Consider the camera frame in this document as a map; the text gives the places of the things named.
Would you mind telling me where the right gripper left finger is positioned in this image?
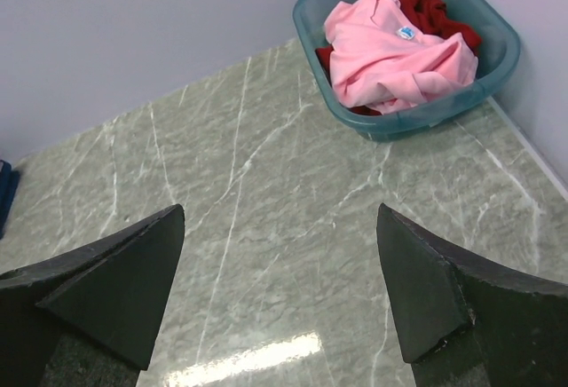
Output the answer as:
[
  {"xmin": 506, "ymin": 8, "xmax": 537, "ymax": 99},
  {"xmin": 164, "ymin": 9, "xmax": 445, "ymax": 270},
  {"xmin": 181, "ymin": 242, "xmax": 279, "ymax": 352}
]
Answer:
[{"xmin": 1, "ymin": 204, "xmax": 185, "ymax": 386}]

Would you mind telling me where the pink t shirt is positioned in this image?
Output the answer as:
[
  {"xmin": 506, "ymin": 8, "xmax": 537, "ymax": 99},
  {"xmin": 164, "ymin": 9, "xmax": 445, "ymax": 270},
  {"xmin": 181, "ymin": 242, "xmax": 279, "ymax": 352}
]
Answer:
[{"xmin": 322, "ymin": 0, "xmax": 479, "ymax": 116}]

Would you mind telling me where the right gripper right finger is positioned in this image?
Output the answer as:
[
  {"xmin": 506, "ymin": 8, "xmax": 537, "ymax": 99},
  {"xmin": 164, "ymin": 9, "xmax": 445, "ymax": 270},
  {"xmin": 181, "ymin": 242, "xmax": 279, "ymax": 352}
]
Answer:
[{"xmin": 376, "ymin": 204, "xmax": 567, "ymax": 386}]

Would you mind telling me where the teal plastic basket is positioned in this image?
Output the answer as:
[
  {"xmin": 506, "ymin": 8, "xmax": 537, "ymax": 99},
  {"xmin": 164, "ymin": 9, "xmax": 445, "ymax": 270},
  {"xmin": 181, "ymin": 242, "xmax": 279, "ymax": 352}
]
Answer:
[{"xmin": 292, "ymin": 0, "xmax": 521, "ymax": 142}]

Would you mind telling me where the folded dark blue t shirt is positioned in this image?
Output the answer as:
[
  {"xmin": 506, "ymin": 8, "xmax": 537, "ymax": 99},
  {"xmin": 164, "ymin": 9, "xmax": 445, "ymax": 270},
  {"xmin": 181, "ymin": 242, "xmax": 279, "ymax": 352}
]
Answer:
[{"xmin": 0, "ymin": 160, "xmax": 20, "ymax": 236}]

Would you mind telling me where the red t shirt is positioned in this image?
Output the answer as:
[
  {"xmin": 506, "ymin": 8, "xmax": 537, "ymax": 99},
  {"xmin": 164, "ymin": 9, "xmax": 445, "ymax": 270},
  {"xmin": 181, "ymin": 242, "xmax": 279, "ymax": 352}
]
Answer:
[{"xmin": 314, "ymin": 0, "xmax": 483, "ymax": 117}]

